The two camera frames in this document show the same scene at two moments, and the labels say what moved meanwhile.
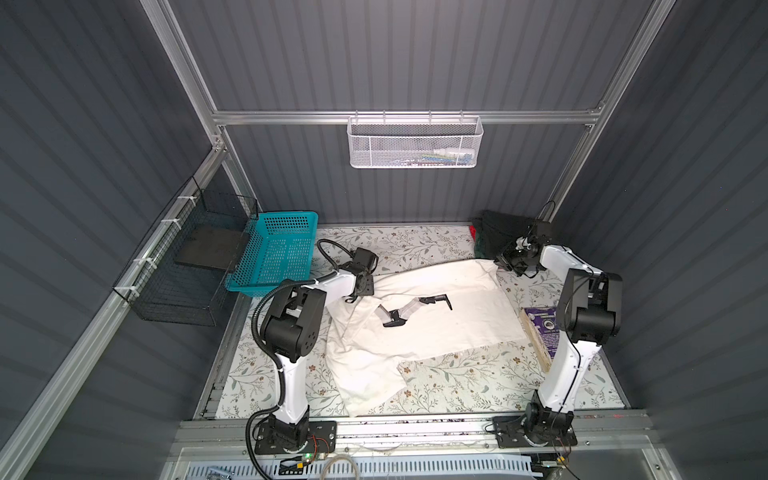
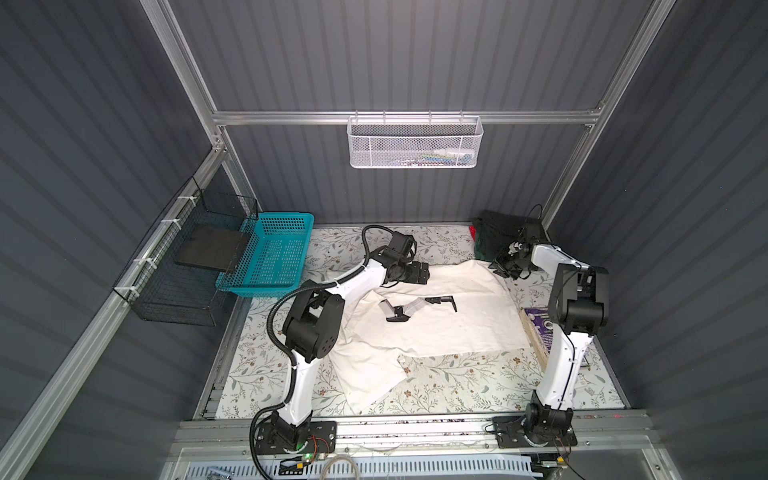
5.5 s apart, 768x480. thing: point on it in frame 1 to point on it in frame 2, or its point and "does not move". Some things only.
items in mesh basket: [445, 157] does not move
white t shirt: [413, 315] does not move
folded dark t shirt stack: [494, 231] does not move
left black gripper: [368, 285] to [413, 276]
